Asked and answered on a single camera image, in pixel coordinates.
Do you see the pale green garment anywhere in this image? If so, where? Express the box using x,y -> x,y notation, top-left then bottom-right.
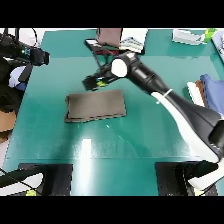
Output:
119,37 -> 145,51

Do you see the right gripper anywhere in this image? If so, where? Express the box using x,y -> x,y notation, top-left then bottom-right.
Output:
82,67 -> 116,92

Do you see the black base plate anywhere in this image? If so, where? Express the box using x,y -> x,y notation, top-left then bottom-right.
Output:
17,162 -> 74,197
154,161 -> 218,197

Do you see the pale grey garment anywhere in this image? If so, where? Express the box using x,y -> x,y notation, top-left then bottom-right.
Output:
172,28 -> 206,46

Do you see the red garment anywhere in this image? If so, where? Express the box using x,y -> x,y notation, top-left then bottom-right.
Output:
94,45 -> 121,57

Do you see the brown T-shirt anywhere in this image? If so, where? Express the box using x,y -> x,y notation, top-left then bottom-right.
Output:
96,28 -> 125,48

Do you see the lime green garment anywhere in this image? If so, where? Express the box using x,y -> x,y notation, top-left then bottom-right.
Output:
203,28 -> 218,43

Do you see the dark brown garment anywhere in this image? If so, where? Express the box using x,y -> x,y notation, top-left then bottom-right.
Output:
63,88 -> 128,124

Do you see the white garment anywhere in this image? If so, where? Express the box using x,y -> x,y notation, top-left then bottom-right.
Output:
120,28 -> 149,44
186,81 -> 205,108

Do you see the pale blue garment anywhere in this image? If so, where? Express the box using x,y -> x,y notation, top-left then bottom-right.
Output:
7,65 -> 29,92
211,29 -> 224,65

